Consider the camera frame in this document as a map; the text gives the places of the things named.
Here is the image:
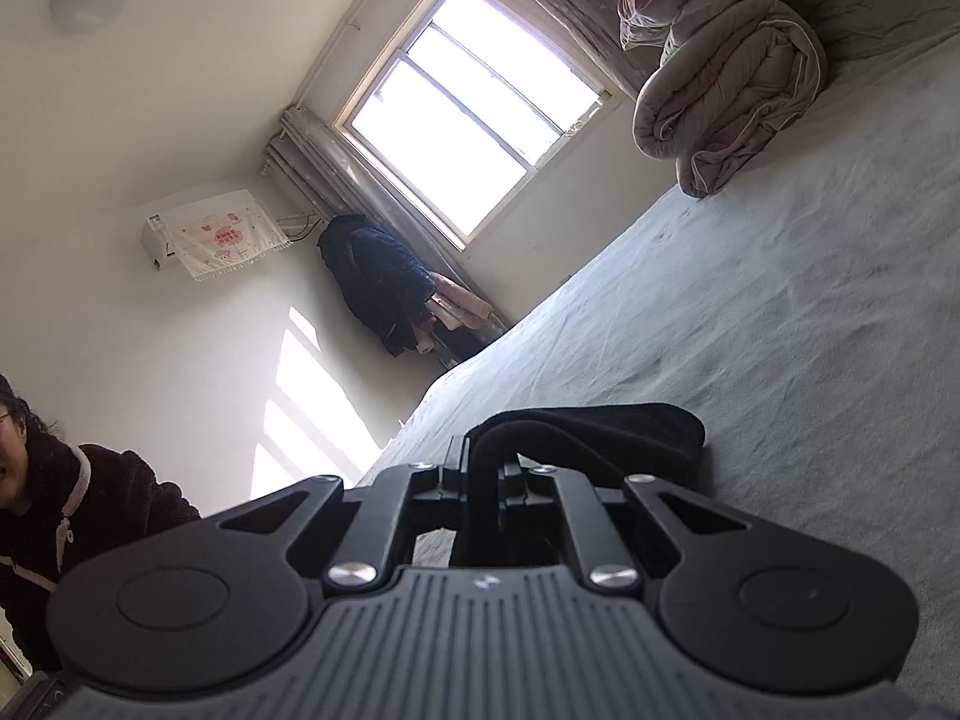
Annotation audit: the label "black garment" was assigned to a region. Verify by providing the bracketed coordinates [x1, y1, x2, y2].
[449, 403, 706, 569]

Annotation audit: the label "pink hanging clothes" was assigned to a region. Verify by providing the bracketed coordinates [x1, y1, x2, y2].
[423, 271, 501, 364]

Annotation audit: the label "dark hanging jacket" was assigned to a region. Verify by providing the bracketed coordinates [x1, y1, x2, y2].
[317, 215, 436, 356]

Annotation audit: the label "grey bed sheet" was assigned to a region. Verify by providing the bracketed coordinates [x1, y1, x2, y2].
[381, 25, 958, 706]

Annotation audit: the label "person in dark robe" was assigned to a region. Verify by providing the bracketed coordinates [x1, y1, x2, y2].
[2, 383, 200, 674]

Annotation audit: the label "left grey curtain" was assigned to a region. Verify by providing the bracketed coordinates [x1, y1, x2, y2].
[265, 106, 508, 340]

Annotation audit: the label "window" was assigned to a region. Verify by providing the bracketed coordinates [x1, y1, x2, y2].
[337, 0, 612, 249]

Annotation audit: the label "folded grey pink quilt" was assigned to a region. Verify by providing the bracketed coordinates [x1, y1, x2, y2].
[633, 0, 828, 199]

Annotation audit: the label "covered wall air conditioner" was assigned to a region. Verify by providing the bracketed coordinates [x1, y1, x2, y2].
[142, 190, 291, 281]

